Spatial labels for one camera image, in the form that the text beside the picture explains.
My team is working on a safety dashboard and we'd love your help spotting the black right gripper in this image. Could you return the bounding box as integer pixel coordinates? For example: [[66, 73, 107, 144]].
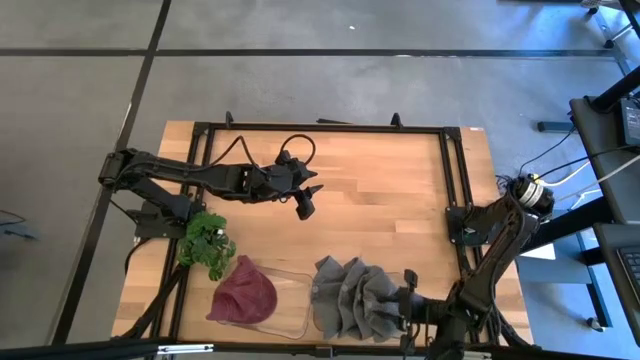
[[397, 268, 451, 354]]

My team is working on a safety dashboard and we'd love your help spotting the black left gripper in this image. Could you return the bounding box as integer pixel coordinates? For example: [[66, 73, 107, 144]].
[[249, 150, 325, 221]]

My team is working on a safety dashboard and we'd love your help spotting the grey cap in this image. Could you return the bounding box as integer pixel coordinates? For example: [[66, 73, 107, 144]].
[[337, 257, 369, 341], [377, 272, 409, 341], [312, 254, 346, 341], [357, 264, 389, 344]]

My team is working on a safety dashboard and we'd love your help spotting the maroon cap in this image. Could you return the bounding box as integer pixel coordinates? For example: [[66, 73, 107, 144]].
[[205, 254, 279, 326]]

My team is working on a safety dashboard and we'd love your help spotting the grey cloth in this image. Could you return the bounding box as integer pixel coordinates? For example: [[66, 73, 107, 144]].
[[310, 269, 416, 346]]

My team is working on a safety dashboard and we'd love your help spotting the clear plastic bin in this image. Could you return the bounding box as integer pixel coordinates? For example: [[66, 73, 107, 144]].
[[207, 263, 315, 341]]

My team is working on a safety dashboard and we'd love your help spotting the green artificial plant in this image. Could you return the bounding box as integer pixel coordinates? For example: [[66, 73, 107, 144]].
[[176, 210, 238, 282]]

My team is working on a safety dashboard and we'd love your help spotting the white paper sheet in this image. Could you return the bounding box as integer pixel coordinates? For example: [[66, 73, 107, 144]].
[[519, 242, 557, 261]]

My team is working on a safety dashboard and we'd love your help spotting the black support beam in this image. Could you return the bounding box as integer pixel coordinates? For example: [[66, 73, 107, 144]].
[[519, 197, 614, 254]]

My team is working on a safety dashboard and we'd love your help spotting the black desk with keyboard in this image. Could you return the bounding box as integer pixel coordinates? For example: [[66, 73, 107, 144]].
[[593, 222, 640, 346]]

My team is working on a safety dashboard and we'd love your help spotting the black keyboard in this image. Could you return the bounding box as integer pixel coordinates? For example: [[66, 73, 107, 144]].
[[617, 246, 640, 294]]

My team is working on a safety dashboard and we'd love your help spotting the black desk foot bar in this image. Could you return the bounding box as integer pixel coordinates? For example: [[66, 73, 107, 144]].
[[537, 120, 576, 134]]

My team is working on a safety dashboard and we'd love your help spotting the black electronics box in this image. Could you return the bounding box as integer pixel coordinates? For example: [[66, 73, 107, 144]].
[[621, 98, 640, 147]]

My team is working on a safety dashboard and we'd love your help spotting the black slanted pole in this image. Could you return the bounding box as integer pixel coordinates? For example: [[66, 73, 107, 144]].
[[589, 64, 640, 114]]

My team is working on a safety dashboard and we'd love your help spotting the grey rolling stand base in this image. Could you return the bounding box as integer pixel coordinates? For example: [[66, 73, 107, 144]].
[[582, 0, 640, 76]]

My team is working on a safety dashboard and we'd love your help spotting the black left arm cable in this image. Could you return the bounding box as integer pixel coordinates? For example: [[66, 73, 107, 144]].
[[209, 133, 318, 174]]

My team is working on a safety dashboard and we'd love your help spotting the black aluminium table frame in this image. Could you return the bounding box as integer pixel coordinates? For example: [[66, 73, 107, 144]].
[[112, 110, 535, 351]]

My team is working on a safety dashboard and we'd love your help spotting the white cable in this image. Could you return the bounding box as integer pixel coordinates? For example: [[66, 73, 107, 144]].
[[547, 153, 640, 211]]

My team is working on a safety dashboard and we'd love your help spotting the black camera rig bar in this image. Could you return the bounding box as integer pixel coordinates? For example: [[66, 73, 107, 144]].
[[0, 337, 640, 360]]

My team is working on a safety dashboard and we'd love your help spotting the black floor cable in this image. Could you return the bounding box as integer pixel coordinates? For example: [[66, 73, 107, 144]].
[[0, 208, 39, 242]]

